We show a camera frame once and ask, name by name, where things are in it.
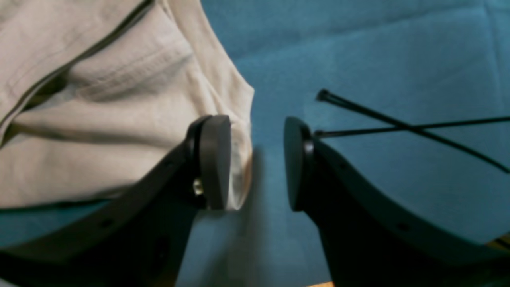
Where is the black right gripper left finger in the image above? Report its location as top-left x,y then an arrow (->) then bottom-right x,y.
1,115 -> 231,287

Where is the blue table cloth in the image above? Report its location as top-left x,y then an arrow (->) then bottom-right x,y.
1,0 -> 509,287

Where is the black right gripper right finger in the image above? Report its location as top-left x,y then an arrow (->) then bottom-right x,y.
284,117 -> 509,287

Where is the black cable tie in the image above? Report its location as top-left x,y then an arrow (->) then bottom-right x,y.
314,116 -> 510,138
314,89 -> 509,174

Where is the beige T-shirt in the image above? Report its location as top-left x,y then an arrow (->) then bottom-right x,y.
0,0 -> 254,210

